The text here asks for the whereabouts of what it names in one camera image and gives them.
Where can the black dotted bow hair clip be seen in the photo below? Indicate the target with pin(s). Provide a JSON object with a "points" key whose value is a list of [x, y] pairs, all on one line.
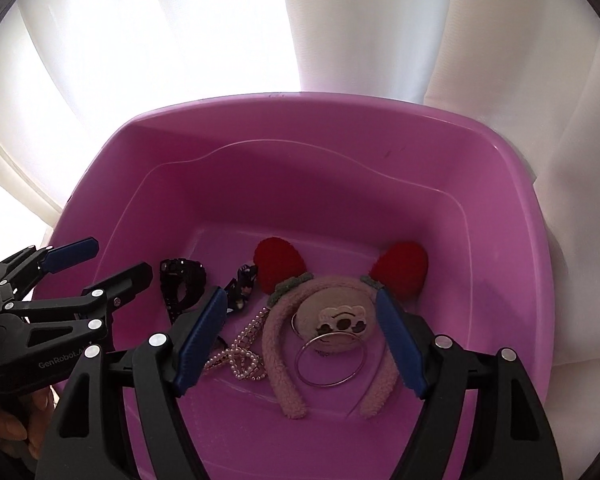
{"points": [[242, 285]]}

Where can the black studded hair claw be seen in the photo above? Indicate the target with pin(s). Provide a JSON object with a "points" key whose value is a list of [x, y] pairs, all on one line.
{"points": [[170, 280]]}

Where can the pink plush headband red ears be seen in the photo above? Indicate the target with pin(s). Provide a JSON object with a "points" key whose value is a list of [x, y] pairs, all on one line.
{"points": [[280, 360]]}

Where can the white curtain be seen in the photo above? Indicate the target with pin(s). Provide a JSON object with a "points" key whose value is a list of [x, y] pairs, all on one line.
{"points": [[380, 25]]}

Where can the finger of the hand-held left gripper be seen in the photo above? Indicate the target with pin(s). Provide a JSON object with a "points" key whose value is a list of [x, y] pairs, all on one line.
{"points": [[130, 280], [72, 252]]}

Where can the pearl hair claw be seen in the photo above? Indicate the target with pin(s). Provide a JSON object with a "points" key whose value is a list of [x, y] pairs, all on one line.
{"points": [[236, 347]]}

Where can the pink plastic basin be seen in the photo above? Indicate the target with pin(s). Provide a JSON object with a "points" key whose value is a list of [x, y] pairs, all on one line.
{"points": [[330, 200]]}

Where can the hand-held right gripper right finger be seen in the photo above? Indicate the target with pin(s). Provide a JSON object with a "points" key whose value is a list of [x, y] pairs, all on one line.
{"points": [[400, 345]]}

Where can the person's left hand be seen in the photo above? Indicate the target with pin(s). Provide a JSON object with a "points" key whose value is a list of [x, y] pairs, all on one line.
{"points": [[35, 410]]}

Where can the large plain silver bangle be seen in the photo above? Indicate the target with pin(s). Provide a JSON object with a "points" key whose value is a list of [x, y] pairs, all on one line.
{"points": [[298, 360]]}

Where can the beige fluffy plush ball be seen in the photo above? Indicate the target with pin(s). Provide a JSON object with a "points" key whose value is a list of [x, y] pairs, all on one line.
{"points": [[310, 315]]}

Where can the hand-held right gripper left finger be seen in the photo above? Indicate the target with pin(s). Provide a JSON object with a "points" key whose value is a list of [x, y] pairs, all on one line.
{"points": [[200, 340]]}

